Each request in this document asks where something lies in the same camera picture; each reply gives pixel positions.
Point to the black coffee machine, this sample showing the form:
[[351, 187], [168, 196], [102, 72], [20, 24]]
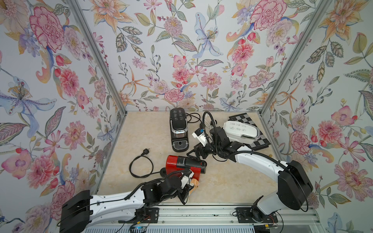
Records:
[[179, 130]]

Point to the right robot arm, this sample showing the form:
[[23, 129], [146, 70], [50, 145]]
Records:
[[229, 143]]

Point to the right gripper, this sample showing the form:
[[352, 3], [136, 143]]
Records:
[[197, 151]]

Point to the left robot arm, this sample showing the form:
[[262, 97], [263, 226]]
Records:
[[85, 210]]

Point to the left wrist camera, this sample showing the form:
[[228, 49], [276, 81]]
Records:
[[187, 180]]

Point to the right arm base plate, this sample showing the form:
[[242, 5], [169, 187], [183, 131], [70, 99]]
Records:
[[247, 215]]

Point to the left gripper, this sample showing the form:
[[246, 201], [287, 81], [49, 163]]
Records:
[[185, 192]]

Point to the white coffee machine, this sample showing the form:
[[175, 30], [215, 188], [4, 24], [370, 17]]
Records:
[[238, 130]]

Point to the blue striped cloth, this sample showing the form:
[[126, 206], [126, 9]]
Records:
[[194, 184]]

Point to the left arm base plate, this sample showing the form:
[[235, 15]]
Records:
[[146, 215]]

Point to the red coffee machine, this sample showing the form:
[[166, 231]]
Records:
[[177, 163]]

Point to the black white chessboard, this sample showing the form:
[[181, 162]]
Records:
[[254, 145]]

